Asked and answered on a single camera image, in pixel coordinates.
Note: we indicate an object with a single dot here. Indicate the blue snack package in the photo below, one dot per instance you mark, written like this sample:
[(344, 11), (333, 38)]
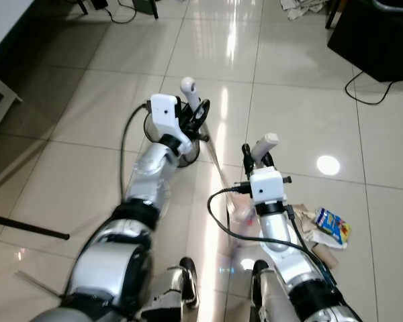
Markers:
[(332, 225)]

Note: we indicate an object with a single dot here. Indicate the brown paper scrap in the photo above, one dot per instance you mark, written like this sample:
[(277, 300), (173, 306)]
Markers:
[(307, 215)]

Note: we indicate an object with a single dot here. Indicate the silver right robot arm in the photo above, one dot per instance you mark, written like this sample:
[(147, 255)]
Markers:
[(277, 233)]

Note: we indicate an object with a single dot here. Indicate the robot left leg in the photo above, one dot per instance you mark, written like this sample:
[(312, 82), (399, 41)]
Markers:
[(178, 288)]

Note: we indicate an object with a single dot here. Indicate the robot leg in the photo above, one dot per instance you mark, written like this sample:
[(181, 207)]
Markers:
[(178, 288), (263, 295)]

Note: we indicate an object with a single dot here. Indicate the black rod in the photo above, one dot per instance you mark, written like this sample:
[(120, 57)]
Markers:
[(27, 227)]

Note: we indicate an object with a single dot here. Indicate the robot right leg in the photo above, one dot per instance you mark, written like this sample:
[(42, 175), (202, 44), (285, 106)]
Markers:
[(263, 295)]

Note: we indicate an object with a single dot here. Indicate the crumpled pale cloth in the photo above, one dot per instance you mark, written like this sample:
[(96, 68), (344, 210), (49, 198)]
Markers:
[(302, 8)]

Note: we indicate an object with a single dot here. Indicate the grey metal tube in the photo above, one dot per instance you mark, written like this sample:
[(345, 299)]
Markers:
[(396, 8)]

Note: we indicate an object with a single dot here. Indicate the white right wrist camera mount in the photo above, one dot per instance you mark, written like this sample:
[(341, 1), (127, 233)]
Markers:
[(267, 185)]

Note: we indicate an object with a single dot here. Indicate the black cabinet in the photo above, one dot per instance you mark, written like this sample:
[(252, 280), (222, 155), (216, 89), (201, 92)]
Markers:
[(379, 40)]

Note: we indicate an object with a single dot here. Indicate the brown cardboard tube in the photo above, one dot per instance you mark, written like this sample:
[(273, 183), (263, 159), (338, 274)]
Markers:
[(328, 255)]

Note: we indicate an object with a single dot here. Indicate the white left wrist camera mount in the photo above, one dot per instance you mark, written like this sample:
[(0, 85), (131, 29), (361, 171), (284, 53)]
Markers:
[(164, 111)]

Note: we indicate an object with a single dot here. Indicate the white table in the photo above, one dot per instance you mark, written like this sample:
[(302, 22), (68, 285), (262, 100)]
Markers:
[(0, 27)]

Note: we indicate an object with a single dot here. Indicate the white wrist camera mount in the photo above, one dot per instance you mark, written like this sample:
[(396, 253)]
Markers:
[(164, 111), (267, 185)]

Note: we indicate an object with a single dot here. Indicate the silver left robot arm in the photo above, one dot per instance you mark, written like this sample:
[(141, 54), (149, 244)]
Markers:
[(146, 176)]

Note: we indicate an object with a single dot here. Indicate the black furniture leg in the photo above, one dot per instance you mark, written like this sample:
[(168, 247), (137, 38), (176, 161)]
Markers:
[(148, 8)]

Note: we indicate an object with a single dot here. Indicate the white crumpled paper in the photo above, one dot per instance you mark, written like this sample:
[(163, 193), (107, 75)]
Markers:
[(317, 236)]

